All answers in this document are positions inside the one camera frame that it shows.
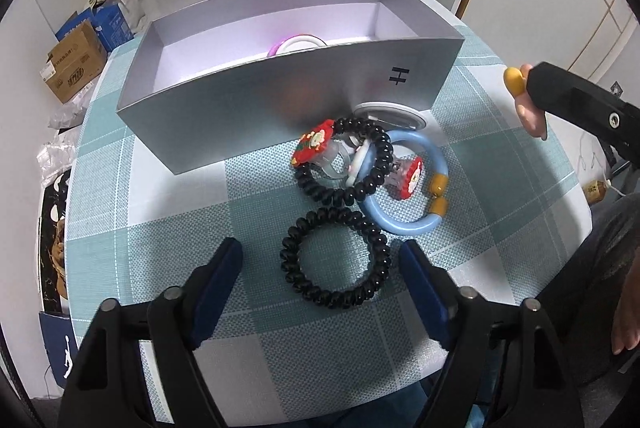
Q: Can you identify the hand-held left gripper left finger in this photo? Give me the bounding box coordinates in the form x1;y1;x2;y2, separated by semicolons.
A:
59;237;244;428

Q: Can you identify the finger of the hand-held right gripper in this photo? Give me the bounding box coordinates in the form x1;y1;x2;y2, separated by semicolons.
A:
527;62;640;169

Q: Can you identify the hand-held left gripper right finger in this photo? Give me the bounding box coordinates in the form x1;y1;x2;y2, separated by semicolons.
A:
398;239;586;428

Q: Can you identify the black spiral hair tie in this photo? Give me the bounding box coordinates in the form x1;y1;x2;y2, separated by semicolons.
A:
294;117;396;209
280;207;392;307

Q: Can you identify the pink and yellow ornament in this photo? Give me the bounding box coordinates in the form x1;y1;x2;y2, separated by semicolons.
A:
504;63;549;140

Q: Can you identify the blue bangle with yellow beads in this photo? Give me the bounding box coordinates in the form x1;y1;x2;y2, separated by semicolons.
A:
357;130;449;237

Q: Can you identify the white plastic ring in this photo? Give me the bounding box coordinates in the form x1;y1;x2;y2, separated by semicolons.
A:
345;141;377;189

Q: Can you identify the silver cardboard box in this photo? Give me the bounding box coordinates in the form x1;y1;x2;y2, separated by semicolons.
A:
116;0;464;175

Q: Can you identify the white round case pink rim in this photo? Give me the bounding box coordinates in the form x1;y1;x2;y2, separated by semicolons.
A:
267;34;328;58

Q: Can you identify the teal checked tablecloth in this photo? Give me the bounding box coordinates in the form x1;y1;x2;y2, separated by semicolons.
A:
67;0;596;428

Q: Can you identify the brown shoe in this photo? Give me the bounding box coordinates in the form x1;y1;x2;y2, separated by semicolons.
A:
50;233;69;304

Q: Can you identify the person's dark pants leg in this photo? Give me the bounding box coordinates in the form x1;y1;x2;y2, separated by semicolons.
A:
537;194;640;386

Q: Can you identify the dark blue paper bag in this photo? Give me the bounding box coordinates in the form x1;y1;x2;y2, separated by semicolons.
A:
40;312;81;387

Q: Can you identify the clear plastic bag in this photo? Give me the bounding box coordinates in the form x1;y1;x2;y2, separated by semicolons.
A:
37;141;77;189

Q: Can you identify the brown cardboard carton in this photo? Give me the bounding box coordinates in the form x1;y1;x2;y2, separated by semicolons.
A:
40;19;108;104

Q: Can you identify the blue carton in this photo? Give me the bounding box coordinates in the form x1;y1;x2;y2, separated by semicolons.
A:
56;3;135;54

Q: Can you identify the white cable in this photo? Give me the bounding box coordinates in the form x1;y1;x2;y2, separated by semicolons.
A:
579;132;627;199

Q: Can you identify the red santa toy ring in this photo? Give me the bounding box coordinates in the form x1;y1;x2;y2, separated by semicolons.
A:
385;155;426;200
291;119;351;181

